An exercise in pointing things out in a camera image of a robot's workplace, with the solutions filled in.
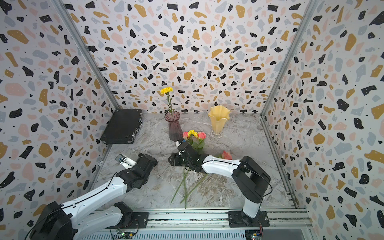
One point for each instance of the right corner aluminium post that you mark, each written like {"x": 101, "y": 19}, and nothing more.
{"x": 291, "y": 52}

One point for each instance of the yellow fluted glass vase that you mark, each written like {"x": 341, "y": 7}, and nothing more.
{"x": 218, "y": 115}

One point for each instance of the aluminium front rail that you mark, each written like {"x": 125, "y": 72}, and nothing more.
{"x": 213, "y": 224}

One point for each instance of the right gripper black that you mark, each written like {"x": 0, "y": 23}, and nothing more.
{"x": 174, "y": 160}

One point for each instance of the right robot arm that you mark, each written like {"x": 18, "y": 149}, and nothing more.
{"x": 250, "y": 178}

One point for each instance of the corner aluminium post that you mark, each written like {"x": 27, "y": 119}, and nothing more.
{"x": 63, "y": 13}
{"x": 291, "y": 52}

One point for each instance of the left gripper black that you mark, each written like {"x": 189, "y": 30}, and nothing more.
{"x": 141, "y": 156}

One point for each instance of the pink rose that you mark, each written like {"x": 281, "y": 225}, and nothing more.
{"x": 225, "y": 155}
{"x": 186, "y": 136}
{"x": 197, "y": 141}

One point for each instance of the black hard case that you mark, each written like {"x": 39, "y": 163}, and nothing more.
{"x": 123, "y": 127}

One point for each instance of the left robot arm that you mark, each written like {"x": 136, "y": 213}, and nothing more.
{"x": 76, "y": 219}

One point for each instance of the purple ribbed glass vase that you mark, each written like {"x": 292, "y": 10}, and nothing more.
{"x": 175, "y": 130}

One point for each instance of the left corner aluminium post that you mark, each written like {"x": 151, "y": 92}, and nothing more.
{"x": 63, "y": 13}

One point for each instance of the green circuit board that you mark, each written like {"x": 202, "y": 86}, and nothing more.
{"x": 121, "y": 235}

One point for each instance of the yellow flower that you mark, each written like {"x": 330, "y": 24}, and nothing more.
{"x": 189, "y": 159}
{"x": 167, "y": 92}

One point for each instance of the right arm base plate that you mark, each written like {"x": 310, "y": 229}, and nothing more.
{"x": 237, "y": 219}

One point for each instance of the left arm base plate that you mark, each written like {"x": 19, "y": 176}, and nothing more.
{"x": 135, "y": 220}

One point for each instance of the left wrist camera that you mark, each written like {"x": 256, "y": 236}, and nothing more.
{"x": 126, "y": 162}

